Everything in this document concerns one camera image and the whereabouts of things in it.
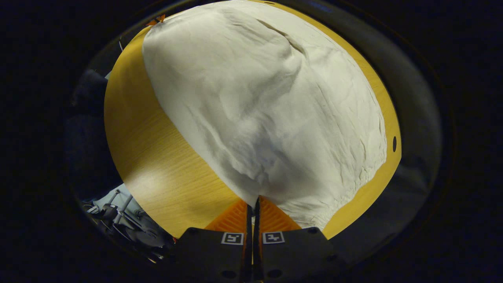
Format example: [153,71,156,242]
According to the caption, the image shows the white jeans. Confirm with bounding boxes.
[142,0,388,231]

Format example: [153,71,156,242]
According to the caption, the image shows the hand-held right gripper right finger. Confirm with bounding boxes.
[253,195,343,283]

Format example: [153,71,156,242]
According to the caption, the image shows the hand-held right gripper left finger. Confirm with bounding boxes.
[173,198,252,283]

